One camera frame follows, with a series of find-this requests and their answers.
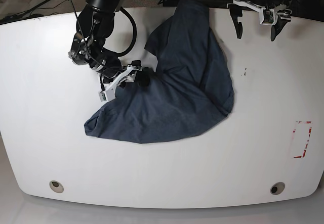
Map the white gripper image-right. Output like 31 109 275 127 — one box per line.
227 0 292 41

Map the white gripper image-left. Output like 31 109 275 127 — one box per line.
100 60 150 93

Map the dark blue T-shirt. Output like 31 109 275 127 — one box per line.
84 0 234 144

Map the red tape rectangle marking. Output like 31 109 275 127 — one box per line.
291 121 312 159

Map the black tripod on floor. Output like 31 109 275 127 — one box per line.
1 0 52 25

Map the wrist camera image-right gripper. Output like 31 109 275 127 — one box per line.
259 9 275 25

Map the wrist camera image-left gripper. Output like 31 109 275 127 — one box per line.
98 89 115 102

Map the left table cable grommet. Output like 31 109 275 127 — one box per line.
49 181 64 194

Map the table cable grommet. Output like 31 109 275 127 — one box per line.
49 181 64 194
270 182 285 195

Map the right table cable grommet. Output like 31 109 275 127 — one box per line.
270 182 285 195

